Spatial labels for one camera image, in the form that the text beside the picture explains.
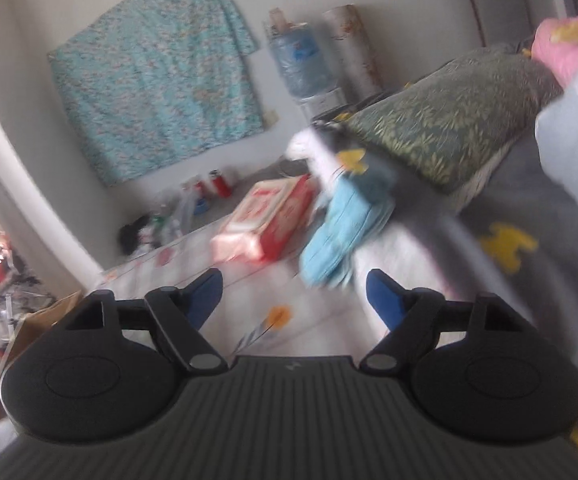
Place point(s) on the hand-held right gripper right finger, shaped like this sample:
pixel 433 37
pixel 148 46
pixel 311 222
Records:
pixel 384 300

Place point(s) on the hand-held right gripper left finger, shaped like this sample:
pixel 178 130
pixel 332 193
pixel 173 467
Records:
pixel 204 295

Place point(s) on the light blue cloth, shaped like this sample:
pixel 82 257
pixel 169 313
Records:
pixel 339 235

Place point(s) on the white soft toy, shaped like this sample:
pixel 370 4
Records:
pixel 309 152

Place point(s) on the plaid printed mat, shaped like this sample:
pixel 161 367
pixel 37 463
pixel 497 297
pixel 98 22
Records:
pixel 249 290

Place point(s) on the black cloth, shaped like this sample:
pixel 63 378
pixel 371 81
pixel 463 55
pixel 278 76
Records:
pixel 131 237

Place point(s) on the red and white box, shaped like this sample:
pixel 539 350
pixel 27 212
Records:
pixel 274 215

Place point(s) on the grey blanket with yellow print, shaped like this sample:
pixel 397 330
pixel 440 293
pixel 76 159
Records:
pixel 544 290

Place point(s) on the cardboard box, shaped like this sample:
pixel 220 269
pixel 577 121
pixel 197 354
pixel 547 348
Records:
pixel 39 325

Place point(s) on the green leaf pattern pillow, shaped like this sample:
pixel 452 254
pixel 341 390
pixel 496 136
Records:
pixel 444 115

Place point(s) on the teal floral cloth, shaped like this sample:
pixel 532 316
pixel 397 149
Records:
pixel 154 75

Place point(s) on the clear blue water bottle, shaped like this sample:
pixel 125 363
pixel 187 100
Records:
pixel 301 65

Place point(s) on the pink plush toy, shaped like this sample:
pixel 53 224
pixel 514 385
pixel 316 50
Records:
pixel 559 42

